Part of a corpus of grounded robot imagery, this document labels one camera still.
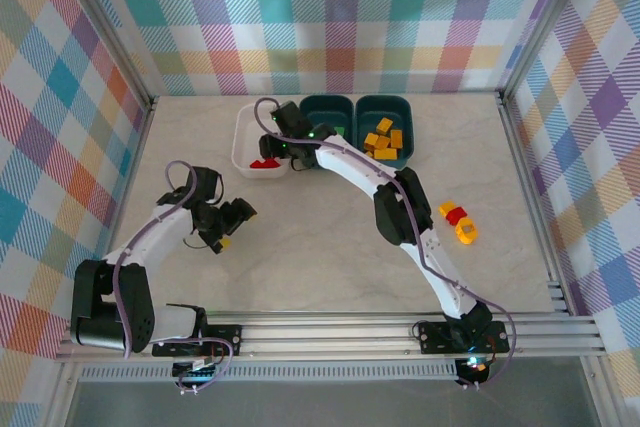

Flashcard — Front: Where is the teal plastic container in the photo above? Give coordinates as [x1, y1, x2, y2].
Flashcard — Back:
[298, 93, 358, 148]
[353, 93, 416, 170]

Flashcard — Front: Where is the white plastic container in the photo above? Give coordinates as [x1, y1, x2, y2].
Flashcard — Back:
[230, 102, 292, 180]

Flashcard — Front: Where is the circuit board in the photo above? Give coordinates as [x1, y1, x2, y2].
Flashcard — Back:
[455, 355, 494, 387]
[171, 357, 225, 384]

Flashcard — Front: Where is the plaid backdrop cloth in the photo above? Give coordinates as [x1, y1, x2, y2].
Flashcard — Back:
[504, 0, 640, 427]
[0, 0, 151, 427]
[64, 0, 586, 97]

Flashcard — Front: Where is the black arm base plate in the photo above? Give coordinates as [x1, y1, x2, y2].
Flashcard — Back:
[151, 324, 244, 359]
[417, 319, 510, 355]

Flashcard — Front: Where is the aluminium side rail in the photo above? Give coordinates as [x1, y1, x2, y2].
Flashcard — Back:
[496, 90, 576, 318]
[99, 95, 160, 268]

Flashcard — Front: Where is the purple cable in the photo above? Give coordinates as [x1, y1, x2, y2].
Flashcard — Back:
[113, 160, 235, 394]
[253, 95, 517, 391]

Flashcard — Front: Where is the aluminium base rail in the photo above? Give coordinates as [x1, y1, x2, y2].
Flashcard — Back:
[53, 311, 607, 364]

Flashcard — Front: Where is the slotted metal cable duct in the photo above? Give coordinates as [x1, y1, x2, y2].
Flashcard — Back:
[78, 364, 460, 383]

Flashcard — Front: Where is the yellow ring lego piece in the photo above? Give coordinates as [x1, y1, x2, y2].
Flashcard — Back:
[455, 218, 480, 247]

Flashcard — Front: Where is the aluminium frame post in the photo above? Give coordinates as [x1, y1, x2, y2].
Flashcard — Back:
[498, 0, 601, 98]
[52, 0, 156, 106]

